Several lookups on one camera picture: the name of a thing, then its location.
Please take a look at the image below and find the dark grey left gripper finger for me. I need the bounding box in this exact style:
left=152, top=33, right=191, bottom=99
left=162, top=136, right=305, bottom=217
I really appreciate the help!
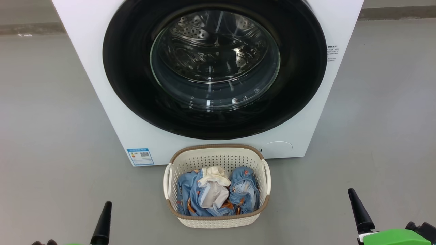
left=90, top=201, right=112, bottom=245

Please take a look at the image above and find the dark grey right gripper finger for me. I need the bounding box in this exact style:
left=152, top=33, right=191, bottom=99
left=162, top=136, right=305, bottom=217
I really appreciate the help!
left=348, top=188, right=376, bottom=235

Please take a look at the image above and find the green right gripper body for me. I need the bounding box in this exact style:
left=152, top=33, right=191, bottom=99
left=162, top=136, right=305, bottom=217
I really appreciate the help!
left=356, top=229, right=432, bottom=245

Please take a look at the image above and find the blue denim patterned garment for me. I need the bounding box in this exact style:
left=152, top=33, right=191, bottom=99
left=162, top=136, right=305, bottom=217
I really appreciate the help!
left=177, top=166, right=260, bottom=217

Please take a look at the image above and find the cream white garment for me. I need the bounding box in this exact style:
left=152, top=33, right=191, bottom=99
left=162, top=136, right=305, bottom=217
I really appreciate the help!
left=198, top=166, right=232, bottom=209

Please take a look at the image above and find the grey washing machine door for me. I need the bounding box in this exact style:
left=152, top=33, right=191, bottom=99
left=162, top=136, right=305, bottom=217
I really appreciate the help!
left=102, top=0, right=328, bottom=141

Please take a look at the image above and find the white front-load washing machine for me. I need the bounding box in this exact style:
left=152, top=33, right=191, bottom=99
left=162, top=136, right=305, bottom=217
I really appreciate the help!
left=51, top=0, right=365, bottom=167

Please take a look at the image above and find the blue energy label sticker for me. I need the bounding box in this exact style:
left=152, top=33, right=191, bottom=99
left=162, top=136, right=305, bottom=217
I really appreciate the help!
left=127, top=148, right=155, bottom=166

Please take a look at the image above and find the round white filter cover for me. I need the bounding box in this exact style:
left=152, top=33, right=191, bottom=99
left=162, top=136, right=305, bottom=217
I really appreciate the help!
left=261, top=141, right=293, bottom=159

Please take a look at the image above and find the cream perforated laundry basket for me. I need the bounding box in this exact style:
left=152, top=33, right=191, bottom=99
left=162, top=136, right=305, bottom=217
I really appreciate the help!
left=163, top=144, right=271, bottom=229

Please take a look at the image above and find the small printed text sticker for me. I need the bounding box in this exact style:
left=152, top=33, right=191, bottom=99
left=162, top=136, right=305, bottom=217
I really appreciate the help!
left=326, top=44, right=340, bottom=62

